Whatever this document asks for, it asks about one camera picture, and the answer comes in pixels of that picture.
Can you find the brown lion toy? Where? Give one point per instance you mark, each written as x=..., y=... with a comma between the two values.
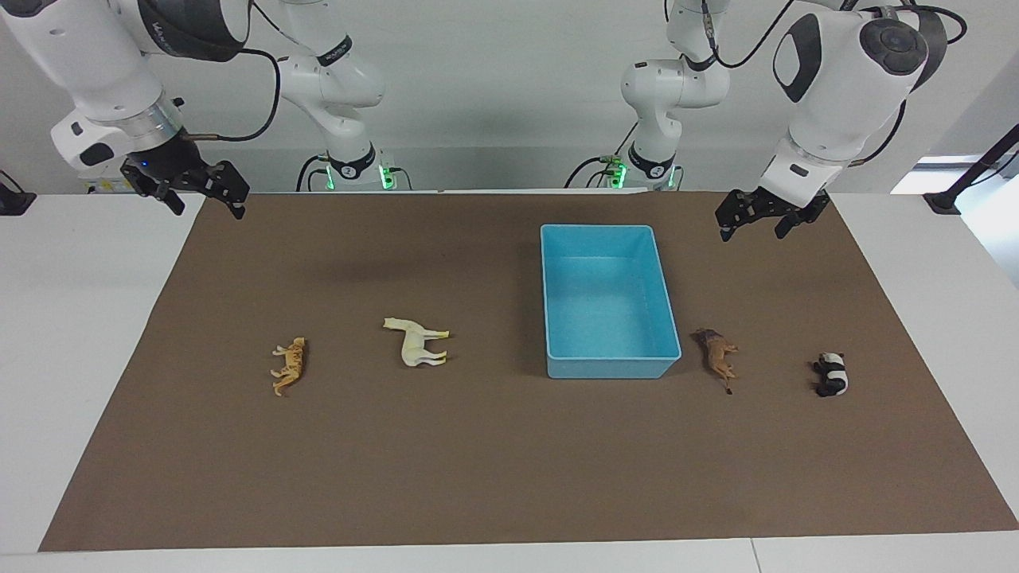
x=719, y=352

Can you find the cream horse toy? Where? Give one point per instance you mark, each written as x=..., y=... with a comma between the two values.
x=415, y=344

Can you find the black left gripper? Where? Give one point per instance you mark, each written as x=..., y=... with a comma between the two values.
x=764, y=205

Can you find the light blue plastic storage box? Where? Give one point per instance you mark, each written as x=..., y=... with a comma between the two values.
x=609, y=294

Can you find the black clamp stand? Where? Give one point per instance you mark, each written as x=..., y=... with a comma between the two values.
x=14, y=203
x=946, y=201

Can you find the orange striped tiger toy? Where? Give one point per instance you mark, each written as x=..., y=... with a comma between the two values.
x=291, y=366

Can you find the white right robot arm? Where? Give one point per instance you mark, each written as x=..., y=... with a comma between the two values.
x=80, y=64

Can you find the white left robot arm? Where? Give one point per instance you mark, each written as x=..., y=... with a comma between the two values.
x=844, y=79

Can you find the black and white panda toy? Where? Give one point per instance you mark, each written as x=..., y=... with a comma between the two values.
x=833, y=372

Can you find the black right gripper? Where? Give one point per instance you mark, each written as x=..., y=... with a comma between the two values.
x=171, y=163

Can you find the brown table mat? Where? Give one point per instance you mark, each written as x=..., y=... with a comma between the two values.
x=478, y=454

